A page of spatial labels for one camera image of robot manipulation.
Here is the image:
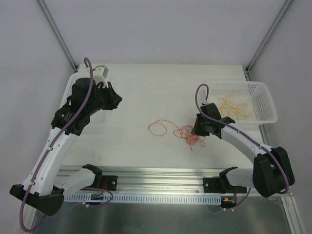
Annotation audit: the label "yellow wires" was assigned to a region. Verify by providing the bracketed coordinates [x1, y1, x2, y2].
[216, 90, 255, 122]

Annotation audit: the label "orange wire bundle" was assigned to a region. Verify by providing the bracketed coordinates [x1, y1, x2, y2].
[148, 119, 207, 151]

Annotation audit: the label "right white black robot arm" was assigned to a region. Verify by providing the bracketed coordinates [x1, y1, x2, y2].
[192, 103, 295, 197]

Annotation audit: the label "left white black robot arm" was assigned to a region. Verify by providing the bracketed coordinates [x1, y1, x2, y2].
[9, 78, 122, 216]

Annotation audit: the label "left white plastic basket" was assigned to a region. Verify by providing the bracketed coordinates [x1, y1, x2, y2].
[64, 73, 108, 135]

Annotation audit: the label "white plastic basket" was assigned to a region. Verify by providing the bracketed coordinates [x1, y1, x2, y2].
[208, 81, 278, 125]
[64, 73, 108, 135]

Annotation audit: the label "right white plastic basket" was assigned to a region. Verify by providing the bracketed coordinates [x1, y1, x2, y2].
[208, 81, 278, 125]

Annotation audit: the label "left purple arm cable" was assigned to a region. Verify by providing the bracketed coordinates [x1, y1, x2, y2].
[19, 57, 95, 232]

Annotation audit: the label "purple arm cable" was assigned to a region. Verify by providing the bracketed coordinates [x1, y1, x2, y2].
[195, 84, 291, 193]
[19, 57, 95, 232]

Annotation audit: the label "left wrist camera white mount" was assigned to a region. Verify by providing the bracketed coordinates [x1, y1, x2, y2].
[93, 65, 109, 89]

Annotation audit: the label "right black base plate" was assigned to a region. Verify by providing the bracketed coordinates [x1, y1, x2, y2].
[203, 177, 247, 194]

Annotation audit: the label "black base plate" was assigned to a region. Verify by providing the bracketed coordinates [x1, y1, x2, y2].
[96, 175, 118, 191]
[203, 177, 247, 194]

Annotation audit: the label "aluminium mounting rail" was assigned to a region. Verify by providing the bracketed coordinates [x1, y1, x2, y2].
[58, 168, 293, 195]

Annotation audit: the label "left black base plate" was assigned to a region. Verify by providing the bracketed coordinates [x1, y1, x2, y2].
[96, 175, 118, 191]

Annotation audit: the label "white slotted cable duct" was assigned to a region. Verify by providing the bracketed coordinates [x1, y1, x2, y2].
[65, 192, 221, 206]

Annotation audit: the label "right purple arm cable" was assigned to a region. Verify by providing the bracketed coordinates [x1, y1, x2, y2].
[195, 84, 291, 193]

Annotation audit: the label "left aluminium frame post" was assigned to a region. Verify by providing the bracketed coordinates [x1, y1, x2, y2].
[35, 0, 78, 71]

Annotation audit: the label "aluminium frame post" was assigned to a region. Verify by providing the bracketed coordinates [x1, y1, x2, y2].
[35, 0, 78, 71]
[245, 0, 295, 75]

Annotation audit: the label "right aluminium frame post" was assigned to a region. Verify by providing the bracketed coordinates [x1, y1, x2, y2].
[245, 0, 295, 75]

